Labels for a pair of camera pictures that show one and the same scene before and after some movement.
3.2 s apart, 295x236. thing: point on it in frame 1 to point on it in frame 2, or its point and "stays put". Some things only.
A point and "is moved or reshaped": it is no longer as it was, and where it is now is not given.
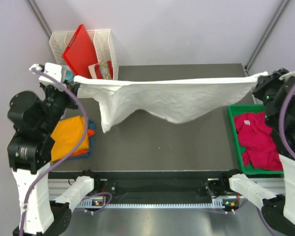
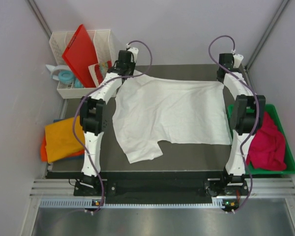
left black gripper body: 59,99 to 130,67
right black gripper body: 266,89 to 218,79
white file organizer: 104,48 stays put
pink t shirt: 256,137 stays put
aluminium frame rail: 282,5 stays put
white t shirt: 169,100 is moved or reshaped
